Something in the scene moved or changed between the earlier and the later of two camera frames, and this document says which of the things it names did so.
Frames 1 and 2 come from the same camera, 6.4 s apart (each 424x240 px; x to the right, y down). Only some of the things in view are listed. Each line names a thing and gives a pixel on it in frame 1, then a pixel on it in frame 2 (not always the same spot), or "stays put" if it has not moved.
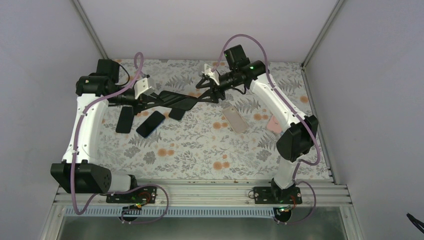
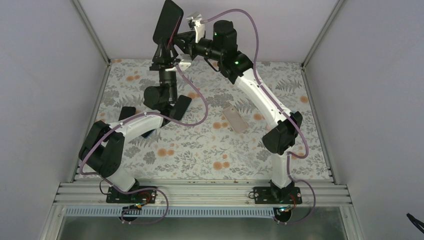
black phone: (176, 100) -> (169, 22)
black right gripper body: (215, 89) -> (190, 41)
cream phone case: (234, 119) stays put
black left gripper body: (141, 102) -> (158, 65)
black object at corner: (417, 224) stays put
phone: (125, 121) stays put
